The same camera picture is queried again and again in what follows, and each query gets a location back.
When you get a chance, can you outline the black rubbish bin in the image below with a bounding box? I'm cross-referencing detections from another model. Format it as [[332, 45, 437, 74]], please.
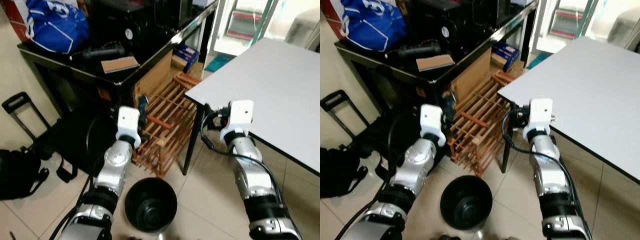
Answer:
[[124, 177, 179, 234], [439, 174, 494, 231]]

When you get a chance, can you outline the wooden slatted rack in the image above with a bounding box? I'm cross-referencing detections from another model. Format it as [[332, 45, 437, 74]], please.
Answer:
[[447, 69, 519, 177], [132, 72, 204, 179]]

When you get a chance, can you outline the black table leg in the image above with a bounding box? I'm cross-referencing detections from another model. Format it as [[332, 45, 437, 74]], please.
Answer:
[[499, 99, 521, 174], [182, 102, 206, 176]]

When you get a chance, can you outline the brown cardboard box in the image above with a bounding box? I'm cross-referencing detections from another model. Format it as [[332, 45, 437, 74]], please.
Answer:
[[132, 49, 177, 102], [447, 47, 494, 102]]

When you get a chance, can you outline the teal floor mat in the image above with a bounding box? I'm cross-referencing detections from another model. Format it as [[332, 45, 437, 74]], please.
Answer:
[[203, 54, 234, 74], [524, 52, 551, 71]]

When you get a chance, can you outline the brown cardboard sheet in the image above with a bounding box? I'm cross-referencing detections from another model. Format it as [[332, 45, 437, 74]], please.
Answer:
[[415, 54, 456, 72], [100, 56, 141, 75]]

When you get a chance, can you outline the blue printed box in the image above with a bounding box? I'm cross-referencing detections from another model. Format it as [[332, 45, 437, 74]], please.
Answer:
[[172, 43, 201, 71], [492, 41, 521, 71]]

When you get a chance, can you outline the black trolley suitcase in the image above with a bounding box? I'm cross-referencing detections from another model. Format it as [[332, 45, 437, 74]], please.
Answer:
[[321, 89, 432, 181], [2, 91, 120, 184]]

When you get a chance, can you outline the black power tool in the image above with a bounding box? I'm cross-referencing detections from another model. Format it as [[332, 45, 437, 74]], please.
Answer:
[[397, 40, 442, 59], [82, 42, 126, 61]]

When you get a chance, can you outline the black glossy desk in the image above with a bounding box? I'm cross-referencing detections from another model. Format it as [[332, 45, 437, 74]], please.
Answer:
[[17, 0, 221, 103], [333, 0, 541, 102]]

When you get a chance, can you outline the black computer tower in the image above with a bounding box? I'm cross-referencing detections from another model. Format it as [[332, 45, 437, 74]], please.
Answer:
[[409, 0, 522, 49], [94, 0, 202, 52]]

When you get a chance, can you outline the metal-framed glass door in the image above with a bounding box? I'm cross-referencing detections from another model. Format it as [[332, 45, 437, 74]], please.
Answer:
[[530, 0, 602, 54], [209, 0, 282, 57]]

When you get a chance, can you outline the black backpack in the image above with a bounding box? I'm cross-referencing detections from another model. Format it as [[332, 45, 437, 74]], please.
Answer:
[[320, 146, 369, 199], [0, 147, 51, 201]]

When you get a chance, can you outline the blue fabric bag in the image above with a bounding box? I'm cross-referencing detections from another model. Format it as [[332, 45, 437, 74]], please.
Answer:
[[340, 0, 409, 54], [24, 0, 91, 55]]

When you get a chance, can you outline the grey upholstered seat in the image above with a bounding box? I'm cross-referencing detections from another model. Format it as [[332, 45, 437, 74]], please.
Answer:
[[284, 9, 321, 51], [607, 7, 640, 49]]

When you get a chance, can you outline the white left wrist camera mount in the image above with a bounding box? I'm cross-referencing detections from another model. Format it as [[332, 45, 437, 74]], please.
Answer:
[[116, 106, 142, 149], [420, 104, 446, 147]]

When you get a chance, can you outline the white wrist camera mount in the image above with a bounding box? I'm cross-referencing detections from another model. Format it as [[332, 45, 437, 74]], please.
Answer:
[[116, 106, 142, 149], [220, 100, 255, 144], [420, 104, 446, 147], [522, 98, 555, 142]]

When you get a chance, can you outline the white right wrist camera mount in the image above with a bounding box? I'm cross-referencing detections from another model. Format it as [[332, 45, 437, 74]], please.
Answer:
[[220, 100, 255, 144], [522, 98, 555, 142]]

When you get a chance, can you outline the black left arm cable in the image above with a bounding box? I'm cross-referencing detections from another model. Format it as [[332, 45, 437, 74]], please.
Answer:
[[49, 186, 97, 240], [344, 192, 397, 240]]

